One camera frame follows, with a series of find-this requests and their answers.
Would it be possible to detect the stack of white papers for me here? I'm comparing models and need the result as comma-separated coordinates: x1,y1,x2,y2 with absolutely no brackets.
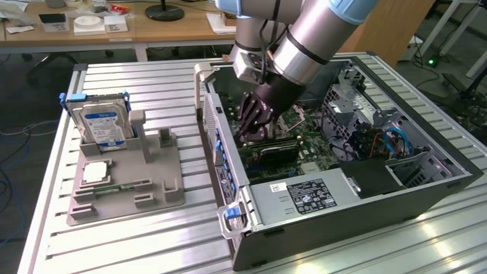
207,13,238,35

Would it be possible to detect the hard disk in blue caddy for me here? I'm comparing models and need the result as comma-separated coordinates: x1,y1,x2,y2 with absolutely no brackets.
56,90,132,152

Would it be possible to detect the silver disk bay cage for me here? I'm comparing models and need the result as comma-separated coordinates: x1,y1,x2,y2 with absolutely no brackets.
322,63,399,143

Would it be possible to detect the silver chipset heatsink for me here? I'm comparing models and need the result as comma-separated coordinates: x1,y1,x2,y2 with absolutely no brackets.
302,162,325,174

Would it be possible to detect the white box with round dish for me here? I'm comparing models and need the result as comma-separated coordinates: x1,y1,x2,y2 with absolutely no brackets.
74,15,107,37

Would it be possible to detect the blue wire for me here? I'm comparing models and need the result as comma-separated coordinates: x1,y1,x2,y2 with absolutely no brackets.
382,127,414,156

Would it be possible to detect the black stand base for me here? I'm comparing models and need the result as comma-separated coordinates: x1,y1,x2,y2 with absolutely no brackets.
441,57,487,129

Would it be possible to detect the wooden desk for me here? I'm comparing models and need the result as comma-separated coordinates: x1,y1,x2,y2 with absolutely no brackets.
0,0,343,62

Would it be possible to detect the black plastic shroud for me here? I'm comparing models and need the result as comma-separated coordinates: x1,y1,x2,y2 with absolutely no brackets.
341,158,407,199

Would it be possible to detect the silver CPU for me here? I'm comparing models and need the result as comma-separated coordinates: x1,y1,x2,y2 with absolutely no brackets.
82,163,110,185

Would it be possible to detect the black graphics card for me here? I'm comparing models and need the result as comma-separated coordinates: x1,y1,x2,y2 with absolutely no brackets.
243,144,301,165

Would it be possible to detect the black labelled RAM stick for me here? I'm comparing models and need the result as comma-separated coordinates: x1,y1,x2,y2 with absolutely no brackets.
247,138,301,148

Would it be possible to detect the small white box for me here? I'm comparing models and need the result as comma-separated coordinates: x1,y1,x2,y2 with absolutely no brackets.
103,15,128,34

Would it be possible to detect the green motherboard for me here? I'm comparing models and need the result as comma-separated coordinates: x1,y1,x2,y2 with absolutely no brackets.
220,95,342,186

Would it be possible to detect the black office chair base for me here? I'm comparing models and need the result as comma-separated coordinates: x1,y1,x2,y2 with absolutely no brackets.
23,50,115,85

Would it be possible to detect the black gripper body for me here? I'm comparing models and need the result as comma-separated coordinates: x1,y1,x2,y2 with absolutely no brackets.
253,72,306,118

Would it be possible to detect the green lit power switch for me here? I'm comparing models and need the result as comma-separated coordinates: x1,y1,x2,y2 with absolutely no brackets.
421,55,442,69

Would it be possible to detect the white desk frame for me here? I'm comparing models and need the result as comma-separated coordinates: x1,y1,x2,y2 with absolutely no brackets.
417,0,487,79

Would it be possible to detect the black wire connector cluster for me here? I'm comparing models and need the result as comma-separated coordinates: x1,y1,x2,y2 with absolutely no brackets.
346,128,382,160

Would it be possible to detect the white box with black top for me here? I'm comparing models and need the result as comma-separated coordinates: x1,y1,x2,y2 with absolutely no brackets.
39,13,72,33

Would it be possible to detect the grey parts rack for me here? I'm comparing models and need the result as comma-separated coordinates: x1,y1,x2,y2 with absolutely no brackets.
67,110,187,228

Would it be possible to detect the black round lamp base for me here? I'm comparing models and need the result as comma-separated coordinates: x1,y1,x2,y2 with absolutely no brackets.
144,0,186,22

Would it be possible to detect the grey power supply unit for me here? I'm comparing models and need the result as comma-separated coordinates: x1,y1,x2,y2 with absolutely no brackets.
249,168,361,226

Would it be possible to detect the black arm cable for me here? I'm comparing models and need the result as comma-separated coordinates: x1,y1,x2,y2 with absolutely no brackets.
258,0,285,85

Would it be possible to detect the black open PC case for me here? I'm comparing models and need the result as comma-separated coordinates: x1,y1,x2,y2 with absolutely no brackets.
194,55,485,272

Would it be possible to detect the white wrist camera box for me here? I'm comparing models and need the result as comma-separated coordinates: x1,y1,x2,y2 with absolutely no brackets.
232,51,270,83

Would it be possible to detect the green RAM stick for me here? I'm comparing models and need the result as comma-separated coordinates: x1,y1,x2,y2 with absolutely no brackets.
94,182,138,195

